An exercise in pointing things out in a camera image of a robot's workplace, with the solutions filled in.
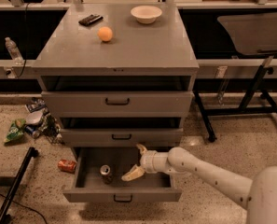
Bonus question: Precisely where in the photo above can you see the black stand leg left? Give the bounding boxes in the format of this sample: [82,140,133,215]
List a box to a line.
[0,147,38,224]

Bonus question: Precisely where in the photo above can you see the grey bottom drawer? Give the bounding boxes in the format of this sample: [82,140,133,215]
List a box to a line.
[63,147,182,203]

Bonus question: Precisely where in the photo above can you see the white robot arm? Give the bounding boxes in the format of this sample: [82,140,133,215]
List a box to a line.
[122,144,277,224]

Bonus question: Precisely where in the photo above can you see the pile of floor litter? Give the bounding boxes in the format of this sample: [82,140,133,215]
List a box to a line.
[24,97,63,144]

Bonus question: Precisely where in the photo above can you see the orange fruit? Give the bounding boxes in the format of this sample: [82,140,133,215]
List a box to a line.
[97,27,113,42]

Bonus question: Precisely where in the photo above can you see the red crushed can on floor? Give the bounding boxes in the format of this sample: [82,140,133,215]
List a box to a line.
[58,160,76,174]

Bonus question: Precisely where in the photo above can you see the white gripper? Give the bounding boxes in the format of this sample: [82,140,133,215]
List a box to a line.
[121,144,170,182]

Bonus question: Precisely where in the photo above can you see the grey top drawer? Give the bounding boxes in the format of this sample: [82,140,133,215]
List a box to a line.
[42,91,192,116]

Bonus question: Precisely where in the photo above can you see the grey drawer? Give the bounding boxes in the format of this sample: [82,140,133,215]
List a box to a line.
[63,147,182,203]
[61,128,183,147]
[42,91,192,116]

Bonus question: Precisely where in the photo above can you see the clear plastic water bottle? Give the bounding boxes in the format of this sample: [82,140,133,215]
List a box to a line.
[5,37,23,65]

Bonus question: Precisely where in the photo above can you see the black snack bar wrapper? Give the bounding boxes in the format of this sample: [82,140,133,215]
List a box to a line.
[78,14,103,27]

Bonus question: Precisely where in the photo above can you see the grey middle drawer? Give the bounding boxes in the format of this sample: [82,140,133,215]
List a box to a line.
[61,128,183,147]

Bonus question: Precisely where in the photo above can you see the white paper bowl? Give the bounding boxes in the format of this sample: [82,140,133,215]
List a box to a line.
[131,6,162,24]

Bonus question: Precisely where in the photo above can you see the green chip bag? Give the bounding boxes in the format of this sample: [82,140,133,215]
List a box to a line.
[4,119,26,144]

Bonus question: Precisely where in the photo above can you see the black floor cable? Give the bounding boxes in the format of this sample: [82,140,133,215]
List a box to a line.
[0,187,48,224]

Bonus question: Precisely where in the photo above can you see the orange soda can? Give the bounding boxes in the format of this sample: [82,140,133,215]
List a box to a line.
[100,164,113,184]

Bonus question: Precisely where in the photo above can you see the grey metal drawer cabinet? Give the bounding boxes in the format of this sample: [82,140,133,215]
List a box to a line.
[31,2,200,161]

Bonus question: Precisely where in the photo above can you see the black folding table stand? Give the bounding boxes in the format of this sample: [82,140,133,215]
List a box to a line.
[193,12,277,142]

